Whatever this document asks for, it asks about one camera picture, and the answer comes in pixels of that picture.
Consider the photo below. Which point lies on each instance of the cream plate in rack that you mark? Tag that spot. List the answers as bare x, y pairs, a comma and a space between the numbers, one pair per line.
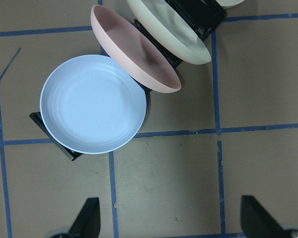
170, 30

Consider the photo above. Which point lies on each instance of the black dish rack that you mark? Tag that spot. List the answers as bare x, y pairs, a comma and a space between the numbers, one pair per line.
203, 16

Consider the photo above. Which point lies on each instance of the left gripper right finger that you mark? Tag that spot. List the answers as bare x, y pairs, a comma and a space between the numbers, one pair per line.
256, 222

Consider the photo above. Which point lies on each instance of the pink plate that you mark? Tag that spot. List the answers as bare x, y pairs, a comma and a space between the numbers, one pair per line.
132, 51

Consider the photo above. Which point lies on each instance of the blue plate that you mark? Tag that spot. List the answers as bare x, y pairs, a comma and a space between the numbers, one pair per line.
91, 105

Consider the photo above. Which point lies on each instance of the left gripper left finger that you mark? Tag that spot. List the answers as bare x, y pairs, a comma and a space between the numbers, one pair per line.
87, 222

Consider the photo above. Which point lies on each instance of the cream bowl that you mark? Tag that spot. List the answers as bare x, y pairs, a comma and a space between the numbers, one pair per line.
229, 3

